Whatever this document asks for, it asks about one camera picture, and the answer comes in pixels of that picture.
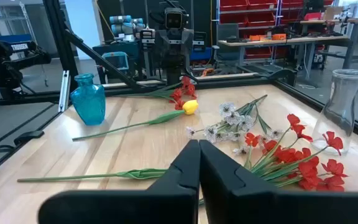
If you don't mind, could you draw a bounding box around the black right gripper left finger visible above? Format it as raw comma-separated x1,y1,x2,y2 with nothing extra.
38,139,201,224

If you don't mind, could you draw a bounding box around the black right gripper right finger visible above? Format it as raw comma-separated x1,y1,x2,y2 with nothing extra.
199,139,358,224

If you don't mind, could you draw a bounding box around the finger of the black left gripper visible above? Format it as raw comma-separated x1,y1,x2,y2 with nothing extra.
173,39,183,60
165,39,175,60

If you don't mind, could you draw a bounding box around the red artificial flower bunch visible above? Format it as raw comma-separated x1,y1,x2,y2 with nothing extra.
244,113,349,192
119,76,198,111

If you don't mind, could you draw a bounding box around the yellow artificial tulip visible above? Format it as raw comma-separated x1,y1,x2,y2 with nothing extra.
71,99,200,142

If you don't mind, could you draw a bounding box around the white artificial flower bunch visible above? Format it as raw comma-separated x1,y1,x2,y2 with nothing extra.
185,94,284,156

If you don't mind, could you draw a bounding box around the blue glass vase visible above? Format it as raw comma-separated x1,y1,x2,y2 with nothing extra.
70,73,107,126

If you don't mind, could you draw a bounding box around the clear glass vase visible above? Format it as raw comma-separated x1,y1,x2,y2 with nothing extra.
311,68,358,156

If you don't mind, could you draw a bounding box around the black device with white label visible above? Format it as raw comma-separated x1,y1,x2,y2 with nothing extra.
193,30,208,52
139,27,157,52

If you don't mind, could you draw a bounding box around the red artificial tulip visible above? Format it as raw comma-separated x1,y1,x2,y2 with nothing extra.
16,167,169,184

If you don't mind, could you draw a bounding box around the blue-rimmed teach pendant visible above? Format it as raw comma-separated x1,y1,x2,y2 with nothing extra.
101,51,131,74

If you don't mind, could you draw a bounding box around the red storage bin rack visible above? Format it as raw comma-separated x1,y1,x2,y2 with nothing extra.
218,0,335,60

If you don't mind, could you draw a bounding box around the silver aluminium extrusion piece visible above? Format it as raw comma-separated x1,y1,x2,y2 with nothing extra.
58,70,71,113

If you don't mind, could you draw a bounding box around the wooden top workbench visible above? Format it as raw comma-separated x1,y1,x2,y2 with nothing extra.
218,34,356,74

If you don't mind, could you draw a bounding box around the cardboard box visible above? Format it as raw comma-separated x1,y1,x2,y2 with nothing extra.
323,6,344,21

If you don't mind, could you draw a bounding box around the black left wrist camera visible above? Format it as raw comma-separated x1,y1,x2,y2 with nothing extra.
164,7,183,30

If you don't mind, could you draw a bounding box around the black frame clamp foot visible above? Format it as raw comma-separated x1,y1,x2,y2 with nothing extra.
13,130,45,146

